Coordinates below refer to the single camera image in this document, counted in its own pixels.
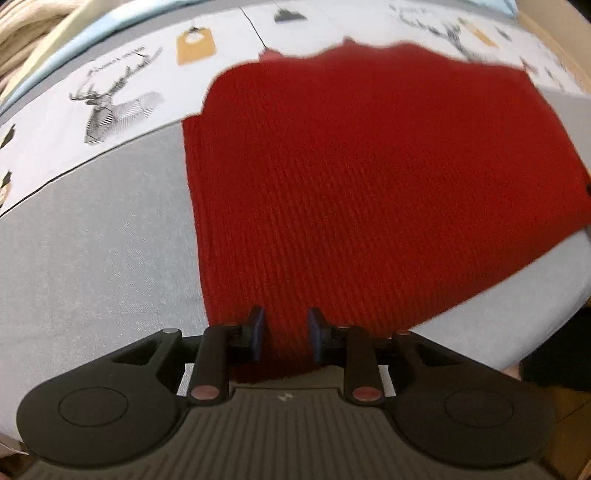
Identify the grey printed bed sheet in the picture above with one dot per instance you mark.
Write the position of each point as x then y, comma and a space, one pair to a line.
92, 240

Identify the wooden bed frame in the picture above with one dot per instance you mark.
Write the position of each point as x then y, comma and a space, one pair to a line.
568, 41

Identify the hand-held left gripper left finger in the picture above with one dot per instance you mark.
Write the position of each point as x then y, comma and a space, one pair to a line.
258, 334

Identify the red knit sweater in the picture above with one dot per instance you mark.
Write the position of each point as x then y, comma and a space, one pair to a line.
369, 184

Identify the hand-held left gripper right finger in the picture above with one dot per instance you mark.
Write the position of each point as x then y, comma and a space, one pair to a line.
316, 336

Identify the cream folded blanket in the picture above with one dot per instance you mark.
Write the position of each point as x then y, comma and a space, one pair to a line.
27, 27

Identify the light blue folded quilt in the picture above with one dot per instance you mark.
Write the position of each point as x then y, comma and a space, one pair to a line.
57, 48

